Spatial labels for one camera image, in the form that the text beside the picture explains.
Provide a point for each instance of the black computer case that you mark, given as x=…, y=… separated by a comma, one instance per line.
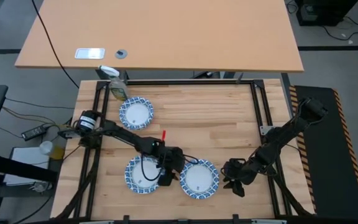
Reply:
x=322, y=12

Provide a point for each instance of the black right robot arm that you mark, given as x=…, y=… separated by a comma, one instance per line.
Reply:
x=278, y=137

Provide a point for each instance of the light orange wooden desk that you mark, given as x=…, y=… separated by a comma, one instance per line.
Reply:
x=166, y=31

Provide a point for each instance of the white rectangular desk plate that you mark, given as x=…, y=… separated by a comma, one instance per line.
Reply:
x=89, y=53

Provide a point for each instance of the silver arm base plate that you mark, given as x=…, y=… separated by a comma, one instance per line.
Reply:
x=264, y=130

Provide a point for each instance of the white label strip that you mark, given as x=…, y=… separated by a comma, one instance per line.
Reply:
x=269, y=221

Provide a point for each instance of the black horizontal beam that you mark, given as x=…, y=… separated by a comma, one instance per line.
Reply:
x=11, y=166

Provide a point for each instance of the white flat box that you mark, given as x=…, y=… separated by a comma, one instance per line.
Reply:
x=26, y=155

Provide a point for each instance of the clear spray bottle white head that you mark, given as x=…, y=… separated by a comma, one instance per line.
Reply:
x=118, y=88

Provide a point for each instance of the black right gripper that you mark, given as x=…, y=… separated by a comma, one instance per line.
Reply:
x=244, y=171

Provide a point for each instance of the black desk foot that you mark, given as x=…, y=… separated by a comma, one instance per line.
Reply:
x=207, y=74

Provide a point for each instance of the black aluminium table frame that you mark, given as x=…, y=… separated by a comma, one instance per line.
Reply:
x=182, y=82

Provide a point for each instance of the blue patterned white paper bowl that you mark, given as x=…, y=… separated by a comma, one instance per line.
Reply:
x=136, y=113
x=199, y=180
x=135, y=183

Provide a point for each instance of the black power adapter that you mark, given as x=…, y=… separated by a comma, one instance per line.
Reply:
x=34, y=132

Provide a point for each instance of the clear bottle with yellow liquid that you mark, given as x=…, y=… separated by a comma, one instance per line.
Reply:
x=47, y=147

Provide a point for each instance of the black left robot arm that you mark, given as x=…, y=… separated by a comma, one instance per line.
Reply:
x=126, y=137

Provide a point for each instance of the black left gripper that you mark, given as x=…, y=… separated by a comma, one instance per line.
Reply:
x=171, y=158

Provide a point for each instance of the small red tag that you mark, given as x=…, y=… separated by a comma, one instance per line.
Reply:
x=163, y=134

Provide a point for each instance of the white paper scrap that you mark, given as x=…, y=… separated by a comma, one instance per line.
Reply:
x=350, y=41

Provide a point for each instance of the black mat with hazard stripes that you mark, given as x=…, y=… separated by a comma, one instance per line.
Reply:
x=322, y=171

